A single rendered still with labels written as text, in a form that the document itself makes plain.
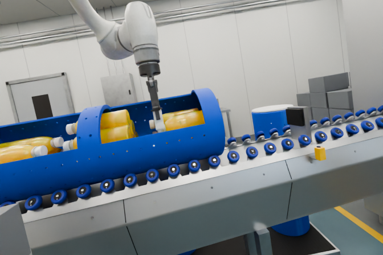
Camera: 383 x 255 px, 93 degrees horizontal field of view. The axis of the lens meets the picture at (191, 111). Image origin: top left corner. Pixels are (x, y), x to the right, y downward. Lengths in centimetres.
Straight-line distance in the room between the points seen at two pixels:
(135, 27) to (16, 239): 57
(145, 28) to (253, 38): 397
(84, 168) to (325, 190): 91
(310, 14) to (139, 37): 483
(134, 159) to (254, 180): 43
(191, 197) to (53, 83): 446
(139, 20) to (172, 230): 72
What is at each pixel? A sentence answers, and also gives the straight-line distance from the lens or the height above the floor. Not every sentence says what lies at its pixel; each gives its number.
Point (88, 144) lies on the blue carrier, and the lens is 65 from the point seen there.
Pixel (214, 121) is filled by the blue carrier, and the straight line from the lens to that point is 62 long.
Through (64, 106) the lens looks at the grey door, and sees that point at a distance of 476.
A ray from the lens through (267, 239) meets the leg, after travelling 93.
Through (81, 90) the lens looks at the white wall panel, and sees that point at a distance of 463.
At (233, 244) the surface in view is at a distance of 159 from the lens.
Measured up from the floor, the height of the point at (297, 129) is 98.
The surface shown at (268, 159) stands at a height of 92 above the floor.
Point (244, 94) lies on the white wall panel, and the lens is 427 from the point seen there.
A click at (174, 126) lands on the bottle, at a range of 65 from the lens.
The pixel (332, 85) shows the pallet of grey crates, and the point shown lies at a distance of 373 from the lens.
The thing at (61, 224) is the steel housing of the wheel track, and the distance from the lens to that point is 78.
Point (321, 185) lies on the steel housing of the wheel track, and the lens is 93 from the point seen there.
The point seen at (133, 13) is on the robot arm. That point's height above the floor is 150.
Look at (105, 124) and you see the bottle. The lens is 72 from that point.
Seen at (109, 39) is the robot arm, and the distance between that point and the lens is 77.
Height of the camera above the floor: 120
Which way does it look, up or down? 4 degrees down
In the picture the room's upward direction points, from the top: 10 degrees counter-clockwise
